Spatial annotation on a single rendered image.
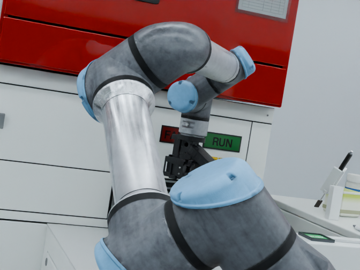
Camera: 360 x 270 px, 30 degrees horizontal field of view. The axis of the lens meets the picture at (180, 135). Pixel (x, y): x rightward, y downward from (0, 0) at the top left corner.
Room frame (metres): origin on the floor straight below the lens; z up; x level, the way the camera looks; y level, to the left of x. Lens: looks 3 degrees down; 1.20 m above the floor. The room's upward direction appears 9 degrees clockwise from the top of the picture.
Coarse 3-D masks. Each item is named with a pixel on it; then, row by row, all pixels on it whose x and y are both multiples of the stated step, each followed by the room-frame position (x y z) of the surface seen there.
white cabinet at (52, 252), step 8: (48, 232) 1.74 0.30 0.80; (48, 240) 1.72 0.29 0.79; (56, 240) 1.63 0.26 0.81; (48, 248) 1.71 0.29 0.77; (56, 248) 1.61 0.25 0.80; (48, 256) 1.69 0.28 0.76; (56, 256) 1.59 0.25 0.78; (64, 256) 1.51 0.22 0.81; (48, 264) 1.67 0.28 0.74; (56, 264) 1.58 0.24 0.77; (64, 264) 1.49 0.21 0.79
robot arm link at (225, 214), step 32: (224, 160) 0.95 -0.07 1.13; (192, 192) 0.88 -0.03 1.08; (224, 192) 0.88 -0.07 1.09; (256, 192) 0.89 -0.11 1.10; (192, 224) 0.89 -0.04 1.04; (224, 224) 0.88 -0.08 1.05; (256, 224) 0.89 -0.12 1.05; (288, 224) 0.93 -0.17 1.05; (192, 256) 0.90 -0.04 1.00; (224, 256) 0.90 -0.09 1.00; (256, 256) 0.89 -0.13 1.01
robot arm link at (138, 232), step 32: (96, 64) 1.26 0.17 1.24; (128, 64) 1.23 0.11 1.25; (96, 96) 1.21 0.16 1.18; (128, 96) 1.19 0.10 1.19; (128, 128) 1.12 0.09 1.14; (128, 160) 1.06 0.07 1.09; (128, 192) 1.02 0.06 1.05; (160, 192) 1.00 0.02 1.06; (128, 224) 0.95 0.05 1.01; (160, 224) 0.92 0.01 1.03; (96, 256) 0.95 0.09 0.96; (128, 256) 0.92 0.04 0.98; (160, 256) 0.90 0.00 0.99
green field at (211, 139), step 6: (210, 138) 1.92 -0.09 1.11; (216, 138) 1.93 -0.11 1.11; (222, 138) 1.93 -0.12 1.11; (228, 138) 1.94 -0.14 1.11; (234, 138) 1.94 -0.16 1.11; (240, 138) 1.95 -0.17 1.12; (204, 144) 1.91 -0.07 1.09; (210, 144) 1.92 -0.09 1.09; (216, 144) 1.93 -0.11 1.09; (222, 144) 1.93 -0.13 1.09; (228, 144) 1.94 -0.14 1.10; (234, 144) 1.95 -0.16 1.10; (234, 150) 1.95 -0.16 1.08
